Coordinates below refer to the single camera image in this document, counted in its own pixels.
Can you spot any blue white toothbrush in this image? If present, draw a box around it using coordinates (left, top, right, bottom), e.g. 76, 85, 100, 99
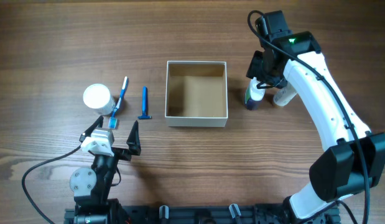
108, 77, 129, 129

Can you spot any blue disposable razor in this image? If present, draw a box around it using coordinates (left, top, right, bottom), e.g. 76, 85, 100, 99
137, 86, 152, 119

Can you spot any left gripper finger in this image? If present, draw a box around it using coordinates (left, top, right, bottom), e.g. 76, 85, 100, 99
79, 115, 104, 142
126, 120, 141, 156

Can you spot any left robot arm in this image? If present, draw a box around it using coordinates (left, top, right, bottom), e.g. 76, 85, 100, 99
64, 116, 141, 224

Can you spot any white round jar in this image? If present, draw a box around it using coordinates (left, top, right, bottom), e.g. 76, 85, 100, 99
83, 83, 115, 116

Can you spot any white cardboard box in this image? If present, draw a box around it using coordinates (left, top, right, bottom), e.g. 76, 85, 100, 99
164, 60, 228, 128

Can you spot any dark blue pump bottle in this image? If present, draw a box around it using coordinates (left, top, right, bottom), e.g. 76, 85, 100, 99
244, 77, 266, 110

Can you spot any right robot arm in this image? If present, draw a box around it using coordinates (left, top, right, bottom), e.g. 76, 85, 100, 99
244, 11, 385, 223

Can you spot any black mounting rail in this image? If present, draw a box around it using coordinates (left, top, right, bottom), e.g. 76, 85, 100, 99
63, 203, 341, 224

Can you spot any white squeeze tube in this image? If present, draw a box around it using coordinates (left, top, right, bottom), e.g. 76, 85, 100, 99
272, 83, 297, 108

